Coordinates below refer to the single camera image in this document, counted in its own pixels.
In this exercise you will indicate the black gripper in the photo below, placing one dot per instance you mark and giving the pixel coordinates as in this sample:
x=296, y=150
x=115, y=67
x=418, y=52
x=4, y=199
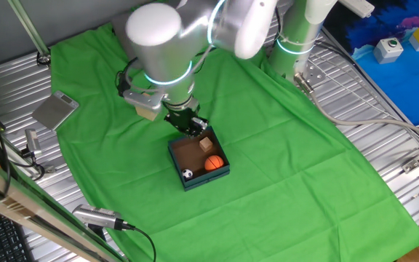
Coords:
x=178, y=118

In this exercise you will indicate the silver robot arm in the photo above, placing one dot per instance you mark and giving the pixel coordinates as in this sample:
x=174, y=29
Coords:
x=158, y=43

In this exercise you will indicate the white power strip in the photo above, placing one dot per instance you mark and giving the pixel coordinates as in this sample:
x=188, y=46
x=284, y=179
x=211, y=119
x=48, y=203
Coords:
x=356, y=7

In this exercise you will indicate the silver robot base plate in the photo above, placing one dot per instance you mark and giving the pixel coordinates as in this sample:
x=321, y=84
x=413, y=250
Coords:
x=316, y=74

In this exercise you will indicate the black camera stand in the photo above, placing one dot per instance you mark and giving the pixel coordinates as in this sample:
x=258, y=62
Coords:
x=96, y=233

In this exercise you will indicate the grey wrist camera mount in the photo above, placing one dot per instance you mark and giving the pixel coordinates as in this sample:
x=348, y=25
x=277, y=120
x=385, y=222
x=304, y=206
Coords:
x=144, y=100

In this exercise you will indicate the grey box green button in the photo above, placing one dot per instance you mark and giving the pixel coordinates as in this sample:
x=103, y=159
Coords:
x=387, y=52

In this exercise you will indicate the small wooden block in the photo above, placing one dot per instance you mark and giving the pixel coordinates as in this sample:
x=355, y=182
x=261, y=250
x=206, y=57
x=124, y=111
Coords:
x=206, y=145

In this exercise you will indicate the aluminium pole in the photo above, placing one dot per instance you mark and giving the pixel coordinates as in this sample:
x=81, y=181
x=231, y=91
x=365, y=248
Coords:
x=27, y=25

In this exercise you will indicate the dark green gift box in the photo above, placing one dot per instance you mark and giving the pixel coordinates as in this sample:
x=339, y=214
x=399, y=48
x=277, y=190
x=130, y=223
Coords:
x=209, y=178

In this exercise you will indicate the green cloth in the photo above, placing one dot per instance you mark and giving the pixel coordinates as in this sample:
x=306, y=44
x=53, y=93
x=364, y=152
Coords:
x=267, y=182

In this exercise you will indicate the grey corrugated conduit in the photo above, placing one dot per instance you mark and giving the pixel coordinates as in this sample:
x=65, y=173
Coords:
x=377, y=122

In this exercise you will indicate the metal desk frame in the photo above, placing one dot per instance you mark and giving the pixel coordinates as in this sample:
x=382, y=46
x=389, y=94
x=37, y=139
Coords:
x=31, y=218

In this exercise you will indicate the blue patterned mat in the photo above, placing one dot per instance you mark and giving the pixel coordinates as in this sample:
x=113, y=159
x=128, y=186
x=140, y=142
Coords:
x=395, y=83

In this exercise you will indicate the small silver camera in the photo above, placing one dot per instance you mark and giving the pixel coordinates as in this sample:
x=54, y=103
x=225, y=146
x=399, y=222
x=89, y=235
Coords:
x=33, y=140

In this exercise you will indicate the small toy soccer ball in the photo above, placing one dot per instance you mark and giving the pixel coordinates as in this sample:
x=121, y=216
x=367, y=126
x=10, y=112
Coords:
x=187, y=174

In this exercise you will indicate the large wooden block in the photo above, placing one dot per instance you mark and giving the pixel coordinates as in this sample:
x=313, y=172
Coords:
x=147, y=113

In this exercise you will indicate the orange toy basketball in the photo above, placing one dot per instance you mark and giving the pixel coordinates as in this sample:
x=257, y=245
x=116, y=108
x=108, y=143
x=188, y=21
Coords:
x=214, y=163

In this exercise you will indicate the long silver ribbed camera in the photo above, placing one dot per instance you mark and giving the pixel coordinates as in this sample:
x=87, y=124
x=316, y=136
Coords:
x=96, y=214

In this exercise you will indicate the silver digital scale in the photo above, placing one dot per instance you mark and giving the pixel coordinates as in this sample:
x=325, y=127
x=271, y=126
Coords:
x=53, y=111

